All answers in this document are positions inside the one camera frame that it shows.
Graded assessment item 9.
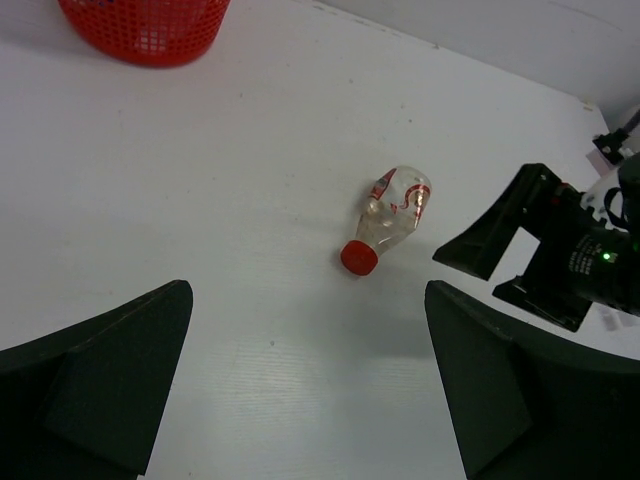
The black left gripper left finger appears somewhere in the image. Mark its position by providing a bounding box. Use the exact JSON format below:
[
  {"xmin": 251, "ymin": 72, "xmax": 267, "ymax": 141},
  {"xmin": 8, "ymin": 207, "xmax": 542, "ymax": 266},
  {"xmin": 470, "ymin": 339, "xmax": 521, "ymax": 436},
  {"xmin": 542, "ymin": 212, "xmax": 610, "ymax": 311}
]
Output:
[{"xmin": 1, "ymin": 280, "xmax": 193, "ymax": 479}]

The red-capped clear bottle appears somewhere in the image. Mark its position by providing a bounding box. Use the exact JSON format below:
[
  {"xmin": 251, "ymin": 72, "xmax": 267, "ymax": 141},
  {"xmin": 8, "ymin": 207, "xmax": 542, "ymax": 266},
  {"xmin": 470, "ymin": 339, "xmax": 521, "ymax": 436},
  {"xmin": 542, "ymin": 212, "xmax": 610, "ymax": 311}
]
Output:
[{"xmin": 340, "ymin": 166, "xmax": 432, "ymax": 276}]

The red mesh plastic bin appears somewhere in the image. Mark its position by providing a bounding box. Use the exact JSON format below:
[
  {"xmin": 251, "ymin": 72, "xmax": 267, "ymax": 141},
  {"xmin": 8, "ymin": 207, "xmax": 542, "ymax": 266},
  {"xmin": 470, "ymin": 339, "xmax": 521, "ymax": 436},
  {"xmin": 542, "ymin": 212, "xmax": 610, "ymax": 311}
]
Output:
[{"xmin": 58, "ymin": 0, "xmax": 230, "ymax": 67}]

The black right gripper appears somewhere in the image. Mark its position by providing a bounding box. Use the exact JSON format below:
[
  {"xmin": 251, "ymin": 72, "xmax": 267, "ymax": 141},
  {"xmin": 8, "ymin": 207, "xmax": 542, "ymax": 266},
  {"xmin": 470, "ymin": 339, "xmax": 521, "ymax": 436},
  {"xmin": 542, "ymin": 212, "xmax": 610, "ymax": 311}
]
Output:
[{"xmin": 433, "ymin": 155, "xmax": 639, "ymax": 331}]

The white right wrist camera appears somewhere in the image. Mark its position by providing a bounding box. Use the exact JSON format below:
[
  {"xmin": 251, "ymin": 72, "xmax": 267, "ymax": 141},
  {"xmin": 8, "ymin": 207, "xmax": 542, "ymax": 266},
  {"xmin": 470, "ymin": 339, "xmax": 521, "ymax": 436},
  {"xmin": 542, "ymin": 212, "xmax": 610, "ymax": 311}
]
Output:
[{"xmin": 582, "ymin": 104, "xmax": 640, "ymax": 211}]

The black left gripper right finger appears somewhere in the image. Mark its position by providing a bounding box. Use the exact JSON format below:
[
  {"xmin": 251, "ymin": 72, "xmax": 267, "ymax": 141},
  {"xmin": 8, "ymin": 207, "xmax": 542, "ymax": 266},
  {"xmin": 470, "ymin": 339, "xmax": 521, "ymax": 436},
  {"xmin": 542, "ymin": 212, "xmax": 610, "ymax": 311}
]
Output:
[{"xmin": 425, "ymin": 281, "xmax": 639, "ymax": 479}]

